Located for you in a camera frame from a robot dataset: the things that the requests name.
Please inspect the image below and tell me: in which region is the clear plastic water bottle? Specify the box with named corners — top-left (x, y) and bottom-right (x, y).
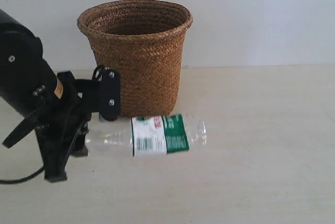
top-left (85, 114), bottom-right (207, 157)

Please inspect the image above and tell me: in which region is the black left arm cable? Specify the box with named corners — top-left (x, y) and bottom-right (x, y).
top-left (0, 166), bottom-right (47, 185)

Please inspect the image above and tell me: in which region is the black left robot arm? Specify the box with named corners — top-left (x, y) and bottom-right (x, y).
top-left (1, 12), bottom-right (101, 183)

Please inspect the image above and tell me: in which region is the brown woven wicker basket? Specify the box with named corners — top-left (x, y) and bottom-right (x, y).
top-left (77, 0), bottom-right (193, 117)

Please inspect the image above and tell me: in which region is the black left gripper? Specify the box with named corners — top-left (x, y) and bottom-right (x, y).
top-left (35, 71), bottom-right (98, 183)

